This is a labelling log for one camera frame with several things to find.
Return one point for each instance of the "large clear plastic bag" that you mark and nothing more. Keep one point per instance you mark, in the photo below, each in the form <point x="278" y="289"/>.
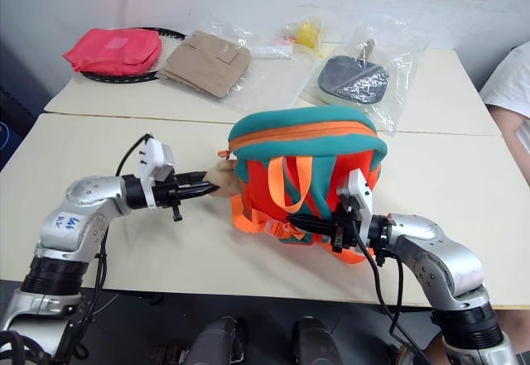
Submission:
<point x="269" y="79"/>

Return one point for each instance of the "dark rounded shape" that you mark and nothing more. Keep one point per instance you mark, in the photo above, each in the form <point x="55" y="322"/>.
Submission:
<point x="316" y="340"/>

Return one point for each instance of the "black racket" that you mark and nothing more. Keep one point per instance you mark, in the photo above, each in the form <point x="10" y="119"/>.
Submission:
<point x="120" y="78"/>

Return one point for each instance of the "red fabric pouch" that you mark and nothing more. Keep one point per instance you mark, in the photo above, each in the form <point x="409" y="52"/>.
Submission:
<point x="114" y="50"/>

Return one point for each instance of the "beige cloth bag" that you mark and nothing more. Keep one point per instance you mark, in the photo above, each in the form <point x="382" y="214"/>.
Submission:
<point x="207" y="65"/>

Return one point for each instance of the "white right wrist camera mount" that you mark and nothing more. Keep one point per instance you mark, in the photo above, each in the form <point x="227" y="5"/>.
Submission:
<point x="358" y="193"/>

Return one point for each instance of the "dark blue furniture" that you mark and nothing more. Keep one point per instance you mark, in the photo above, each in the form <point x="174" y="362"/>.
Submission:
<point x="10" y="129"/>

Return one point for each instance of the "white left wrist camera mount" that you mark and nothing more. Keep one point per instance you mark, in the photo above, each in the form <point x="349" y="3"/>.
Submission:
<point x="155" y="156"/>

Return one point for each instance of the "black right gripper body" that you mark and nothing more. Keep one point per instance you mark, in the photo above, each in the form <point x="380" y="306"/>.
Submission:
<point x="344" y="232"/>

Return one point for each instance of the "white plastic-wrapped tube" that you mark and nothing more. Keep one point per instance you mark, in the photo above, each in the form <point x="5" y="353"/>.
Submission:
<point x="271" y="51"/>

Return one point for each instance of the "person in white shirt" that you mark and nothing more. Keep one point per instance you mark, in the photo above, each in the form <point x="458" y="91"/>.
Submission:
<point x="511" y="75"/>

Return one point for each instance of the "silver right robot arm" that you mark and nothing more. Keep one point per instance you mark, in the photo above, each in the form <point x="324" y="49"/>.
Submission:
<point x="439" y="257"/>

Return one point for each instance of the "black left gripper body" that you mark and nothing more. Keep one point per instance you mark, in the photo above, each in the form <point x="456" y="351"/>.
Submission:
<point x="170" y="193"/>

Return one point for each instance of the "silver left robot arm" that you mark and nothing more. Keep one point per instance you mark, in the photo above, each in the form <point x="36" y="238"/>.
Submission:
<point x="78" y="216"/>

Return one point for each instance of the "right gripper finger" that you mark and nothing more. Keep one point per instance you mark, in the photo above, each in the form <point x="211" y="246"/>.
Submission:
<point x="312" y="220"/>
<point x="316" y="230"/>

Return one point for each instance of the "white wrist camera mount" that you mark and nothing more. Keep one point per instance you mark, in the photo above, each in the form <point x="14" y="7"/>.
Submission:
<point x="155" y="156"/>
<point x="358" y="193"/>

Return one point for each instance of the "person's bare forearm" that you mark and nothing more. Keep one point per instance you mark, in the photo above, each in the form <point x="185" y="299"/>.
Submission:
<point x="511" y="133"/>

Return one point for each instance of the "yellow toy in plastic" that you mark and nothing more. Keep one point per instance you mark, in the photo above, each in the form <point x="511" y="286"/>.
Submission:
<point x="300" y="38"/>

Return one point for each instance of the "orange and teal backpack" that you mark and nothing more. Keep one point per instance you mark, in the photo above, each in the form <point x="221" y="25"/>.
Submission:
<point x="306" y="150"/>

